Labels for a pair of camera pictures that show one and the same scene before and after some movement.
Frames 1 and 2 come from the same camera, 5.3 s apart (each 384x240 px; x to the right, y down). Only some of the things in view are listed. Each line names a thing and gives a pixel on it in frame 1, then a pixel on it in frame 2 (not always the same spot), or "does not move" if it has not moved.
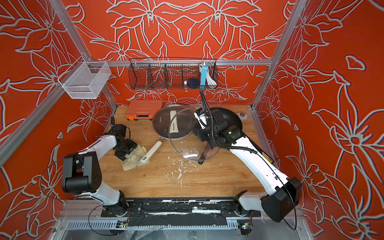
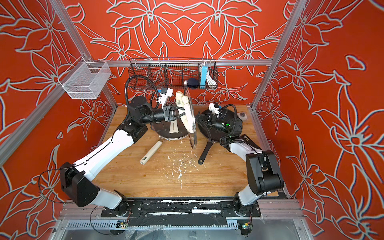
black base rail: (177, 212) does not move
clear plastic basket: (85, 79) does not move
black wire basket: (173, 73) does not move
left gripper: (132, 145) → (168, 113)
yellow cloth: (132, 159) → (182, 100)
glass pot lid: (183, 140) → (192, 137)
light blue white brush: (206, 77) does not move
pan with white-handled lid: (173, 122) does not move
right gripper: (200, 133) → (211, 123)
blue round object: (193, 83) does not move
